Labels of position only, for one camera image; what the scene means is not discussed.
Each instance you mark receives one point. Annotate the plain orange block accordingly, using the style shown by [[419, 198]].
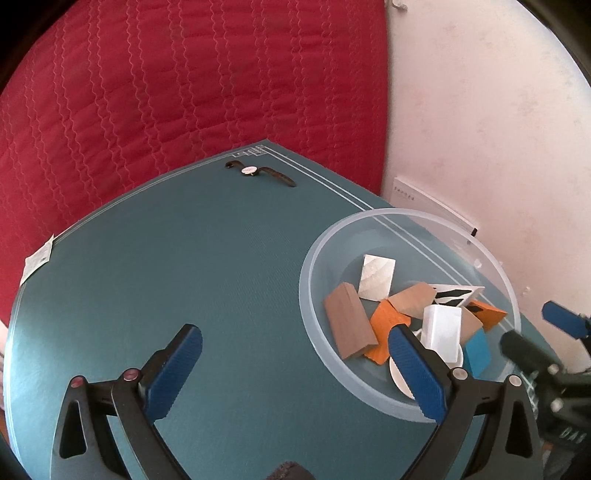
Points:
[[385, 330]]

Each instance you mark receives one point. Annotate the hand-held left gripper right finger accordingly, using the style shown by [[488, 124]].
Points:
[[418, 374]]

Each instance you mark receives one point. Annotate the white paper slip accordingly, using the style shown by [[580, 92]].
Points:
[[37, 261]]

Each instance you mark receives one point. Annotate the brown wooden block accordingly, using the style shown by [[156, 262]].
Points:
[[348, 323]]

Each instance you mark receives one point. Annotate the blue block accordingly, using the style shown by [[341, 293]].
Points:
[[478, 353]]

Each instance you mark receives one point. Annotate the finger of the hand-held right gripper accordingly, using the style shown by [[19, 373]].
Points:
[[526, 353], [561, 318]]

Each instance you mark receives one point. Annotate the clear plastic bowl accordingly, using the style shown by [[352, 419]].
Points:
[[341, 240]]

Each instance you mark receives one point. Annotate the orange black-striped block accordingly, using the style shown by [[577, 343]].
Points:
[[491, 317]]

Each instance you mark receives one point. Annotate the tan wooden block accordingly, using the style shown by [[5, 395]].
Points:
[[413, 297], [470, 325]]

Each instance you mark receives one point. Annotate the white zebra-striped wedge block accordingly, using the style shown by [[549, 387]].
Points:
[[455, 293], [376, 277]]

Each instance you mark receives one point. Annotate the dark fuzzy object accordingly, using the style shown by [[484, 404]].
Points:
[[288, 470]]

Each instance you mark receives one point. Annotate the plain white block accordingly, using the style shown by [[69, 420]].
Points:
[[441, 330]]

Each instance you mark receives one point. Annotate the red quilted blanket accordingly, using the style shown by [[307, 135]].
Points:
[[184, 92]]

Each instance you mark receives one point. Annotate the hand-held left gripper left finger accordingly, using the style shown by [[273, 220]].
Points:
[[173, 369]]

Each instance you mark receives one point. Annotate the white round bowl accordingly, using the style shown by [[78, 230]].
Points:
[[399, 376]]

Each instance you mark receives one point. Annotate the wall hook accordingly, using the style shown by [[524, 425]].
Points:
[[397, 3]]

